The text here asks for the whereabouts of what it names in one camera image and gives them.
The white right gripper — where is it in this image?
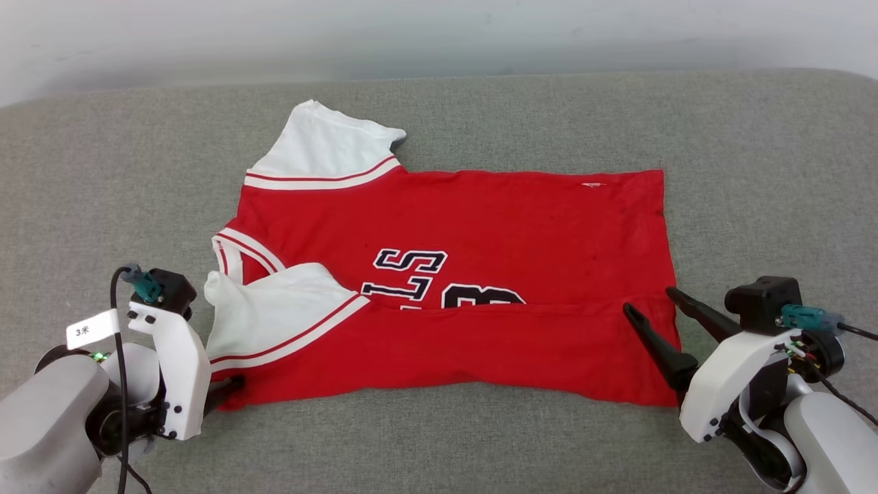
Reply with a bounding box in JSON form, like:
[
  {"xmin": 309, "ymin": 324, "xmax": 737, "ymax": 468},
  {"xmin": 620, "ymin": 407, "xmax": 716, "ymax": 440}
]
[{"xmin": 622, "ymin": 286, "xmax": 805, "ymax": 444}]

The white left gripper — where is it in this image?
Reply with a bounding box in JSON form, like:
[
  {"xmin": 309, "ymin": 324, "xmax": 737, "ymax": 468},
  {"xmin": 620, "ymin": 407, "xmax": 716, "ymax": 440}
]
[{"xmin": 127, "ymin": 301, "xmax": 246, "ymax": 442}]

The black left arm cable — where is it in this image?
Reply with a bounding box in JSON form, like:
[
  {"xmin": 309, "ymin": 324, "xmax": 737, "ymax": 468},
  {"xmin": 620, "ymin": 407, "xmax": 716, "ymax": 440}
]
[{"xmin": 110, "ymin": 264, "xmax": 154, "ymax": 494}]

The white cable label tag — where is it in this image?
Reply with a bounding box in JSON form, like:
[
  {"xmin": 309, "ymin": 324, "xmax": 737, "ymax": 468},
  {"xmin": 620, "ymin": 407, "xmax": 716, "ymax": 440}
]
[{"xmin": 66, "ymin": 309, "xmax": 121, "ymax": 351}]

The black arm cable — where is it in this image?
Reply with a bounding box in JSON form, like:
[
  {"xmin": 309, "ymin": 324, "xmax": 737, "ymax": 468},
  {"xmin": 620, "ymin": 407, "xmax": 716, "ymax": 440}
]
[
  {"xmin": 799, "ymin": 321, "xmax": 878, "ymax": 427},
  {"xmin": 110, "ymin": 264, "xmax": 154, "ymax": 494}
]

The teal left camera plug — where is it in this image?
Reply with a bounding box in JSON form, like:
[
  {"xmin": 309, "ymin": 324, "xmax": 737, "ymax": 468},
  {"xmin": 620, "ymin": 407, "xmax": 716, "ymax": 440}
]
[{"xmin": 122, "ymin": 265, "xmax": 166, "ymax": 305}]

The teal right camera plug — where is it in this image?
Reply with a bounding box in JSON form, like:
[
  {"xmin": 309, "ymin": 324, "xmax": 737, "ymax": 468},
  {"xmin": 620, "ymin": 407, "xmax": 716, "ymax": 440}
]
[{"xmin": 777, "ymin": 304, "xmax": 846, "ymax": 336}]

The teal camera plug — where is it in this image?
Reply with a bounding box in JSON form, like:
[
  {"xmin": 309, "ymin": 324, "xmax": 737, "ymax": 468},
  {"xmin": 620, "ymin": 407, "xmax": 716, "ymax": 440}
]
[
  {"xmin": 777, "ymin": 304, "xmax": 846, "ymax": 336},
  {"xmin": 122, "ymin": 265, "xmax": 166, "ymax": 305}
]

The red and white basketball jersey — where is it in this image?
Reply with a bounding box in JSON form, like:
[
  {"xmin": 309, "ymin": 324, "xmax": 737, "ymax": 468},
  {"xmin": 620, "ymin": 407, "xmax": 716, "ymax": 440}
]
[{"xmin": 204, "ymin": 99, "xmax": 683, "ymax": 412}]

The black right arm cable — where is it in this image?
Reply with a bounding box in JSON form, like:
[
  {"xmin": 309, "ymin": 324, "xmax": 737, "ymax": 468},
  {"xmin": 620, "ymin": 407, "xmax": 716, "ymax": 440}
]
[{"xmin": 799, "ymin": 321, "xmax": 878, "ymax": 427}]

